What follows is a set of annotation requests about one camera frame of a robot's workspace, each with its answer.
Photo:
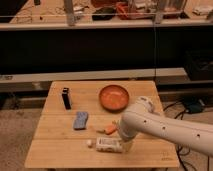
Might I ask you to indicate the white plastic bottle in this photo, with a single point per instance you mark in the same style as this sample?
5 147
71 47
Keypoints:
105 144

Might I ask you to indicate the small white ball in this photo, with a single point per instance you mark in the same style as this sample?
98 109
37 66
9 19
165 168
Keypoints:
89 143

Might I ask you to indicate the wooden folding table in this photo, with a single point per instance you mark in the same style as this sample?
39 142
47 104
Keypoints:
57 145

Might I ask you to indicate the black power adapter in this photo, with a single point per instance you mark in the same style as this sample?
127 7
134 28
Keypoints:
193 106

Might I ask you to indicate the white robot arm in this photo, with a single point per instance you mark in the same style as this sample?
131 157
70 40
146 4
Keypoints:
140 117

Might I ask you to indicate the blue sponge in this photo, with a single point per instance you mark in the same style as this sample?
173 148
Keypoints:
80 120

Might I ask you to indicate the orange carrot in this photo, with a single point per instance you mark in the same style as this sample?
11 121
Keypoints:
108 130

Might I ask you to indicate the black rectangular box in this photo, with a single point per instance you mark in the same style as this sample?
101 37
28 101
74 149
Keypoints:
66 99

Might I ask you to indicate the orange ceramic bowl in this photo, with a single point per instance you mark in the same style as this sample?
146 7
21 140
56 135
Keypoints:
114 98

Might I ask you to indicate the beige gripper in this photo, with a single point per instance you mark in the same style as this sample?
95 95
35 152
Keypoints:
126 146

